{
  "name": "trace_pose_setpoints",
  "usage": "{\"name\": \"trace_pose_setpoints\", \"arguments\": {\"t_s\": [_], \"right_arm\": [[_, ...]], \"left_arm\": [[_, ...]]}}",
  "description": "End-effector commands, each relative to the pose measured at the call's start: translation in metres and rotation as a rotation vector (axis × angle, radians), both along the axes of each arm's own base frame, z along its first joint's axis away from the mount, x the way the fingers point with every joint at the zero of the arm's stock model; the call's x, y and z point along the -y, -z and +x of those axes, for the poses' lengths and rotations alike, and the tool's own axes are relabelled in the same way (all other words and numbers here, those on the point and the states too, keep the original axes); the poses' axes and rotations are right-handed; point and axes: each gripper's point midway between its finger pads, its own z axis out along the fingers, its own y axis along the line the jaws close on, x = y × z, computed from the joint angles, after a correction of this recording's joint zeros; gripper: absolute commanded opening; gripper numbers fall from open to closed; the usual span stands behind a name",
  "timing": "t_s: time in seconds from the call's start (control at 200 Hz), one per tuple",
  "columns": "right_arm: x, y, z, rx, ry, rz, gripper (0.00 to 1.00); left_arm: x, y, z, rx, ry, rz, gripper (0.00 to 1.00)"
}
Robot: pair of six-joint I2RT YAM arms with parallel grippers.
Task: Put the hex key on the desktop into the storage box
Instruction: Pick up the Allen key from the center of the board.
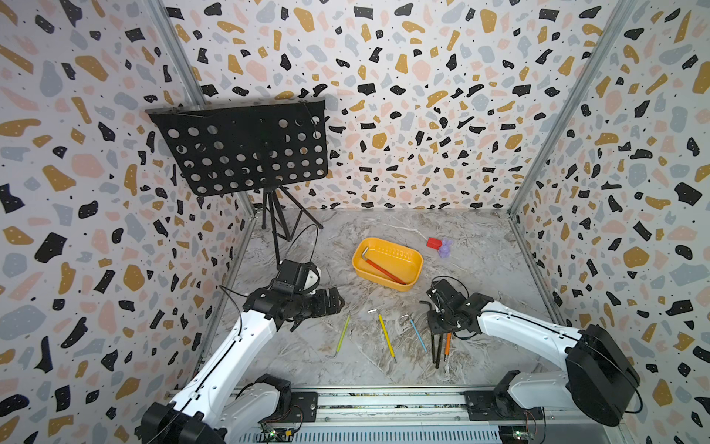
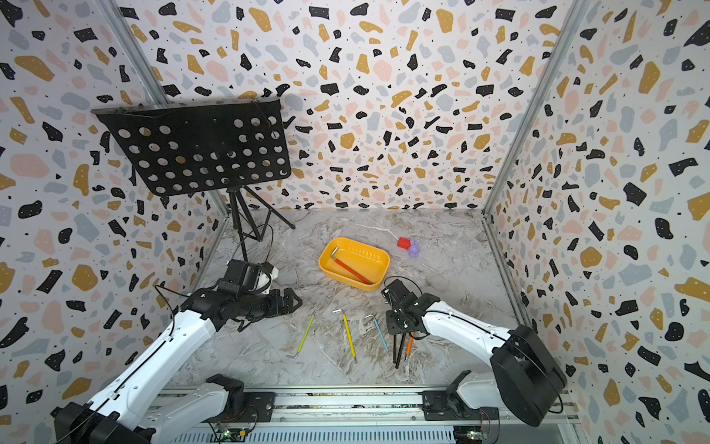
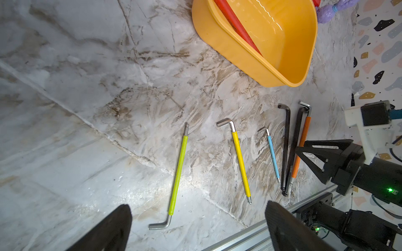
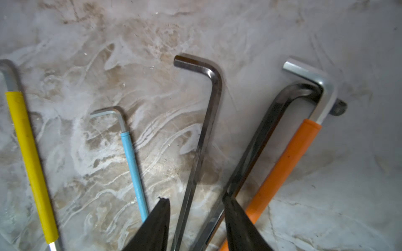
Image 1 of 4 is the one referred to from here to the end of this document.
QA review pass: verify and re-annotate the long black hex key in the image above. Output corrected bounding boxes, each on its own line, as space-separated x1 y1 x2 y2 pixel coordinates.
419 301 436 365

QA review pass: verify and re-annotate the blue hex key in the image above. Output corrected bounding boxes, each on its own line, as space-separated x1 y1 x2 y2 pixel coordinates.
400 314 427 353

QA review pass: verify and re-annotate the red hex key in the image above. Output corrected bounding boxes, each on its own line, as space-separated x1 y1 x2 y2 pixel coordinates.
362 247 406 285

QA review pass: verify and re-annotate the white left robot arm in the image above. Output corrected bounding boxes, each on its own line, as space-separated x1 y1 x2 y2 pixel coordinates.
140 287 345 443

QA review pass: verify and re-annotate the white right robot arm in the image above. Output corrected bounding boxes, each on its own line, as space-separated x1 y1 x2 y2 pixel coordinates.
426 277 643 427

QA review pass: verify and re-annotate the green hex key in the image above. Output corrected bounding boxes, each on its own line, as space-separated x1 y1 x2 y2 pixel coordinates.
335 315 351 356

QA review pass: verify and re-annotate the yellow hex key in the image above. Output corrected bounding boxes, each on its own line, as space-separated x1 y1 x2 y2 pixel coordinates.
368 308 397 363

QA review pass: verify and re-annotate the yellow plastic storage box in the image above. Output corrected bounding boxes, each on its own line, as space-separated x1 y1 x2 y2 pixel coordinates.
351 237 423 292

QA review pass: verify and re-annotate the red block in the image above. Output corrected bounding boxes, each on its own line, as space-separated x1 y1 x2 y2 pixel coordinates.
426 237 443 250

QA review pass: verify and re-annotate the black perforated music stand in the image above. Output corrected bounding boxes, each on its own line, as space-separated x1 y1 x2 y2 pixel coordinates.
146 100 328 242

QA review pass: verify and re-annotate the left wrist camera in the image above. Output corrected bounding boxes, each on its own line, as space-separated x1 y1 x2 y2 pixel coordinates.
272 260 321 295

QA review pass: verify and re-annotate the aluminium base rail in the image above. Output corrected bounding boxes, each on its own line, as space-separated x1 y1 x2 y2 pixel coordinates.
216 384 634 443

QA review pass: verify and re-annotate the aluminium corner post left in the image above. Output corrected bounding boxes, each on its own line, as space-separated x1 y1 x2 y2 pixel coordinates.
143 1 256 368

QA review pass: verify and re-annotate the aluminium corner post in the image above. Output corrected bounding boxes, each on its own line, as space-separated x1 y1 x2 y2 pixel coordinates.
143 1 256 368
508 0 637 325

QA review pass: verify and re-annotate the aluminium corner post right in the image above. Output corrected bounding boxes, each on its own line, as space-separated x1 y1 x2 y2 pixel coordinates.
508 0 637 325

